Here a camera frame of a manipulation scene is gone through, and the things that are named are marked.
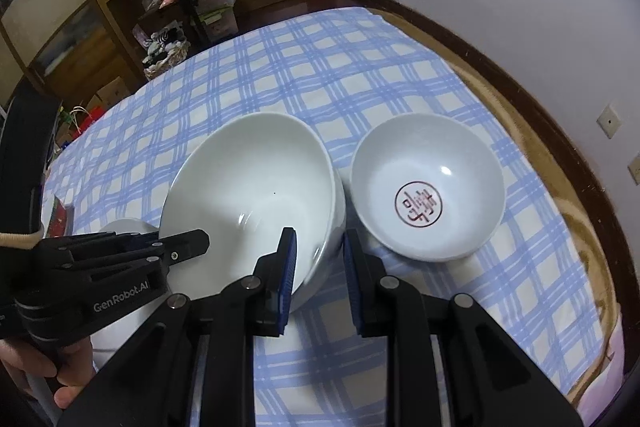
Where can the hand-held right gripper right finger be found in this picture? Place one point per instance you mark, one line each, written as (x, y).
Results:
(352, 282)

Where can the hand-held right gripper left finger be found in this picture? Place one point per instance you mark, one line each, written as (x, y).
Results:
(287, 277)

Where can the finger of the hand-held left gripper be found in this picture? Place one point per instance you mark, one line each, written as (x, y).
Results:
(100, 247)
(185, 247)

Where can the large plain white bowl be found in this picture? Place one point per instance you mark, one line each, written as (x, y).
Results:
(250, 187)

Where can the large cherry print plate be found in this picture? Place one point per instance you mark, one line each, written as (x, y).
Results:
(127, 332)

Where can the white bowl with red stamp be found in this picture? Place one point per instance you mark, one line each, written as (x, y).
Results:
(425, 167)

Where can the person's left hand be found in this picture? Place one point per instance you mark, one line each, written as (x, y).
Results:
(75, 362)

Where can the cardboard box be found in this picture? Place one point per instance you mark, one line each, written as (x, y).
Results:
(112, 92)

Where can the striped stuffed toy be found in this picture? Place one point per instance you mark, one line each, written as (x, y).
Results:
(165, 38)

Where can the blue checked bed sheet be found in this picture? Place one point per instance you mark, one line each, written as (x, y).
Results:
(350, 72)

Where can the wooden shelf cabinet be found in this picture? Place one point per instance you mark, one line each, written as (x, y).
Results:
(102, 9)

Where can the pink cloth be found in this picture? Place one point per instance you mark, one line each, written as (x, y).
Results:
(617, 347)

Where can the beige wall socket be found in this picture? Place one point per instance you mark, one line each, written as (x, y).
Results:
(635, 168)
(609, 121)

